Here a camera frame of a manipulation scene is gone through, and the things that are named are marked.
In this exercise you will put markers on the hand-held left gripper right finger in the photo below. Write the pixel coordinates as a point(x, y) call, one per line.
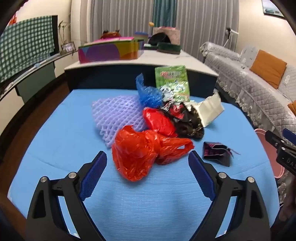
point(201, 176)

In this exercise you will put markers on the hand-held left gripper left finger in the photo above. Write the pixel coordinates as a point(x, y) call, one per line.
point(94, 173)

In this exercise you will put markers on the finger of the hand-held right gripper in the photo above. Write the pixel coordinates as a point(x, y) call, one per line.
point(290, 134)
point(274, 139)

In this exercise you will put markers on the dark purple wrapper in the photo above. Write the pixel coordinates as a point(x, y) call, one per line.
point(215, 153)

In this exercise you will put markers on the large red plastic bag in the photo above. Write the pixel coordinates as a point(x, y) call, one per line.
point(134, 150)

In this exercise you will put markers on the dark patterned wrapper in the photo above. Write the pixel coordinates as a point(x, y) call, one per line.
point(189, 127)

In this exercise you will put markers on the purple foam net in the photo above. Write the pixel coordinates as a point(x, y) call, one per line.
point(115, 113)

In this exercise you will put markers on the small red plastic bag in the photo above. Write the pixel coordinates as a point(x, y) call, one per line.
point(157, 120)

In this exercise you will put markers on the blue plastic bag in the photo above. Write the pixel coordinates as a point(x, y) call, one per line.
point(148, 95)

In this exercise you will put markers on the person's right hand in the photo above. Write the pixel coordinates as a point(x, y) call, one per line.
point(286, 208)

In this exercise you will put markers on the small orange cushion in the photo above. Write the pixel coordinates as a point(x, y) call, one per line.
point(292, 106)

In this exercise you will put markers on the grey quilted sofa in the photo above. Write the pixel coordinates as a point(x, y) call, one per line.
point(254, 92)

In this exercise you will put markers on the large orange cushion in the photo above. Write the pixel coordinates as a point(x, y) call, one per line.
point(268, 68)

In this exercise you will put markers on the grey patterned pillow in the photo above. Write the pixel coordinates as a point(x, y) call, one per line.
point(248, 55)

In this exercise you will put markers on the green snack packet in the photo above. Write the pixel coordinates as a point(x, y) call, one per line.
point(171, 76)

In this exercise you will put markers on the green television cabinet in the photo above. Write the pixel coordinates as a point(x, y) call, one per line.
point(37, 78)

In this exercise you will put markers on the colourful cardboard box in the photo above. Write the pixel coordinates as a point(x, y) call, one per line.
point(104, 52)

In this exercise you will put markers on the dark green box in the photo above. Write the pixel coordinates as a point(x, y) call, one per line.
point(168, 48)

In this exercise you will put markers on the grey curtain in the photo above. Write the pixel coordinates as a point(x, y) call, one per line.
point(203, 20)

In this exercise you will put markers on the red toy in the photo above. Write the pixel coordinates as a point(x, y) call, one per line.
point(111, 34)

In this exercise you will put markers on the black hat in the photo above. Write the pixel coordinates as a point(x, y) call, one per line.
point(158, 38)

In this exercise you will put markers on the black television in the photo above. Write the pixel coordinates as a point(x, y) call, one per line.
point(55, 34)

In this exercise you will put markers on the potted plant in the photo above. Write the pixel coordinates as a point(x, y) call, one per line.
point(62, 32)

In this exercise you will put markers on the green checked cloth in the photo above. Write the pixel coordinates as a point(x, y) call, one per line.
point(25, 46)

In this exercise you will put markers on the pink floral box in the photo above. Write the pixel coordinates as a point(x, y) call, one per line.
point(172, 32)

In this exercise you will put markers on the teal curtain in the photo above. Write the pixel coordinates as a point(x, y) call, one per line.
point(164, 11)

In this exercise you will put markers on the wall picture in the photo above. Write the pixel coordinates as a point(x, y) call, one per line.
point(272, 8)

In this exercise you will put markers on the photo frame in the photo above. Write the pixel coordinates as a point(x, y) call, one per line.
point(68, 47)

